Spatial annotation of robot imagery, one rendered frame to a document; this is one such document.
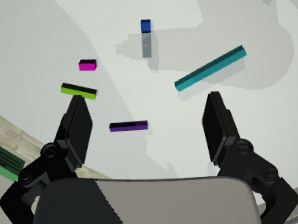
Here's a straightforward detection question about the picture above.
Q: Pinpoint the purple rod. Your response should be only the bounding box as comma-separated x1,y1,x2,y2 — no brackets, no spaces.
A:
109,120,148,132

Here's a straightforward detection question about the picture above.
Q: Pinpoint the short magenta rod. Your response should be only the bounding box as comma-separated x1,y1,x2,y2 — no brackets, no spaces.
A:
79,59,97,71

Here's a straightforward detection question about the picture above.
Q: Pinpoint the lime green rod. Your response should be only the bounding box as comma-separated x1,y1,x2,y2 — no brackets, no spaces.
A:
61,83,97,100

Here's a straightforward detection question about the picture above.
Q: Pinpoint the turquoise rod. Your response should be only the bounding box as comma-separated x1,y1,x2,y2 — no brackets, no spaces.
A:
174,45,247,92

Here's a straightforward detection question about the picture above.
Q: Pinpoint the small blue block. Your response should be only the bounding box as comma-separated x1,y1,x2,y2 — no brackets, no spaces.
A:
141,19,151,31

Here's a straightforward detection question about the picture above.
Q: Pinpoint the grey rectangular bar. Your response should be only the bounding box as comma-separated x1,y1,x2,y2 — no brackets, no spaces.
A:
141,31,152,58

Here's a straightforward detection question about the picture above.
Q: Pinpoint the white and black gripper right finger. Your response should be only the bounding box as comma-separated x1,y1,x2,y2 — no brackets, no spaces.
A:
202,91,298,224

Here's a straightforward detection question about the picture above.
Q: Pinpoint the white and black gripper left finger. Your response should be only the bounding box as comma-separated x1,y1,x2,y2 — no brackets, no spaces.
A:
0,95,93,224

